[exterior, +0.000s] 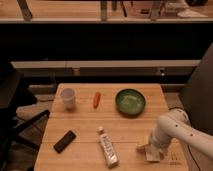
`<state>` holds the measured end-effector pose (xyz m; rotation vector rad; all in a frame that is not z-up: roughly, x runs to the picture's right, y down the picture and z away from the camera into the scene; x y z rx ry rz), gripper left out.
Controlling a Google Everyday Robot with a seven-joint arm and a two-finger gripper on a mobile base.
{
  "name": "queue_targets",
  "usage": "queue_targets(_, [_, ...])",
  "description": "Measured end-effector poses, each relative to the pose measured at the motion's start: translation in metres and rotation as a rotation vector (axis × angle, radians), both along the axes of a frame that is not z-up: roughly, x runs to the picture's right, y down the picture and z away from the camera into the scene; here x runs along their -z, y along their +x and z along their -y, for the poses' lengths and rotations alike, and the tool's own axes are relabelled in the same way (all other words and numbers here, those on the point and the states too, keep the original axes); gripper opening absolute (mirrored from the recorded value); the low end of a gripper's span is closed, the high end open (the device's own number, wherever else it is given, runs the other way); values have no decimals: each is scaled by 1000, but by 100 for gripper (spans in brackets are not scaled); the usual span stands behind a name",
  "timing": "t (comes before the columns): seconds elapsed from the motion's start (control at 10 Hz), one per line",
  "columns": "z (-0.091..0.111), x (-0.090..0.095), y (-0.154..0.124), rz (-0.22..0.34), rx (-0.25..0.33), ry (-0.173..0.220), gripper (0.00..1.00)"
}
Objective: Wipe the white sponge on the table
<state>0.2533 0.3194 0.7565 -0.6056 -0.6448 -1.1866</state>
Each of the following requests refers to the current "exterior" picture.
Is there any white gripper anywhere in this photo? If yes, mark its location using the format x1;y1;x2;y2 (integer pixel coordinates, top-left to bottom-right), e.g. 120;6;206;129
136;134;169;163

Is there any dark chair at right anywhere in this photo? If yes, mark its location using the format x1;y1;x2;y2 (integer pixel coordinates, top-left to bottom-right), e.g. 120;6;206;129
179;43;213;136

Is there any orange carrot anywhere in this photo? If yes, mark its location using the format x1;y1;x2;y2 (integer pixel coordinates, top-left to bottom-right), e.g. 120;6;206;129
93;92;101;108

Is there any white plastic cup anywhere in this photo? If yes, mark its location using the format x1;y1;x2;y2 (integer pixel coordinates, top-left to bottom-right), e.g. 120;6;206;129
60;88;75;110

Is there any white tube with cap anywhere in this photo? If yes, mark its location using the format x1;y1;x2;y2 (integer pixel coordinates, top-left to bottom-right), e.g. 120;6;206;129
98;126;119;168

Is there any black rectangular remote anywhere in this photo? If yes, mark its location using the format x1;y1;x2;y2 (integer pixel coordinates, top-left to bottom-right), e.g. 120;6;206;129
53;130;76;153

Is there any grey metal rail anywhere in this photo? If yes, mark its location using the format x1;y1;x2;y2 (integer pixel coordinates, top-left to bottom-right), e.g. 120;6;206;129
12;60;200;77

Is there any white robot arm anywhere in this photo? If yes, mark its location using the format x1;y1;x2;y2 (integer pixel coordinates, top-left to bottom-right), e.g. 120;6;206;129
136;108;213;162

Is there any black chair at left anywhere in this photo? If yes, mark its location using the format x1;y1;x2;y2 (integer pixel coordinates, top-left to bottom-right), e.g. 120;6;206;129
0;61;50;171

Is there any white sponge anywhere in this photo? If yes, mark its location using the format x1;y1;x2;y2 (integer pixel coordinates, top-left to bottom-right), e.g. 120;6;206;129
136;144;164;163

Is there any green bowl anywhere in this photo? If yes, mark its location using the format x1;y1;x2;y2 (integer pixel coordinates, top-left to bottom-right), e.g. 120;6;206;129
115;89;146;117

